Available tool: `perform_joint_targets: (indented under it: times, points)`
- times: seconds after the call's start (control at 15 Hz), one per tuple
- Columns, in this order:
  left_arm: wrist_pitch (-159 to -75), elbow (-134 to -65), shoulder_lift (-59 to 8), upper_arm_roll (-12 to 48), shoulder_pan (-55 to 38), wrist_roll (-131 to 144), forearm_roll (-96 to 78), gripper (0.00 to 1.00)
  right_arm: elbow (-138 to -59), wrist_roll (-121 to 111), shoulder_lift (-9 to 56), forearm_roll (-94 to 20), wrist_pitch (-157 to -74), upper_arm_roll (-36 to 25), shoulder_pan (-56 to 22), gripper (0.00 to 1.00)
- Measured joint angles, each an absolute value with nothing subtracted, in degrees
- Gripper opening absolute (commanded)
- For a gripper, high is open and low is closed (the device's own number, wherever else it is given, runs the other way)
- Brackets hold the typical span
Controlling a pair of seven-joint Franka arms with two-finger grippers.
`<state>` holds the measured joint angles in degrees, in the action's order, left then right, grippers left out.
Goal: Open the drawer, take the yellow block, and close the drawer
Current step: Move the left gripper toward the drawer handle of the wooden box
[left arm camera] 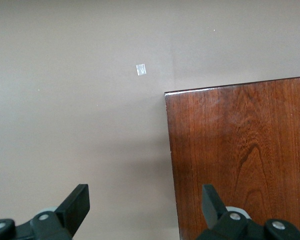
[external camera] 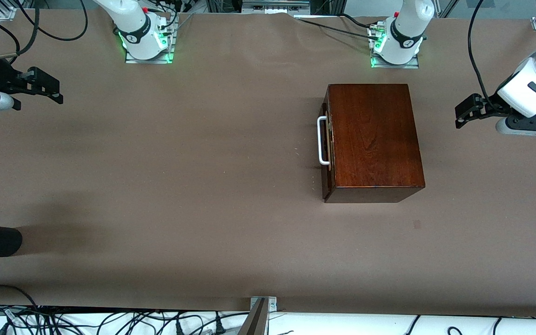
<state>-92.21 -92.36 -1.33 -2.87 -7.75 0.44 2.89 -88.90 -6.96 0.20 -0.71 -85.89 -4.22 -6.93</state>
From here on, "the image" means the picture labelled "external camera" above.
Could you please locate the wooden drawer with white handle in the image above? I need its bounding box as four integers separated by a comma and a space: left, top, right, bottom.
317, 88, 335, 189

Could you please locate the dark wooden drawer cabinet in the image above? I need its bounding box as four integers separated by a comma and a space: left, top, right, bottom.
322, 84, 426, 204

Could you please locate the brown paper table cover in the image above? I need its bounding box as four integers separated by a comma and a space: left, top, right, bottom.
0, 9, 536, 318

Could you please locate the grey rack device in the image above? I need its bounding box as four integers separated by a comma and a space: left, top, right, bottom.
241, 0, 310, 14

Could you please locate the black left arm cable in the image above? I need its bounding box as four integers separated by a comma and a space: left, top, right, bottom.
468, 0, 506, 112

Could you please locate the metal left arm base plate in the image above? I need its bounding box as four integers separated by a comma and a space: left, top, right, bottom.
370, 22, 420, 69

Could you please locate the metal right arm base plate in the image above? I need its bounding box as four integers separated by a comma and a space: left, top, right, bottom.
125, 13, 176, 64

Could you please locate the black table cable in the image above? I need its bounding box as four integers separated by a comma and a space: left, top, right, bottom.
296, 18, 380, 40
340, 13, 378, 29

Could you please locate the grey base cable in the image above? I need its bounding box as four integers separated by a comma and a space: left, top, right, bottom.
161, 13, 194, 38

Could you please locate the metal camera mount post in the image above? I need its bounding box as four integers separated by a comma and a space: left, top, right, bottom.
238, 296, 278, 335

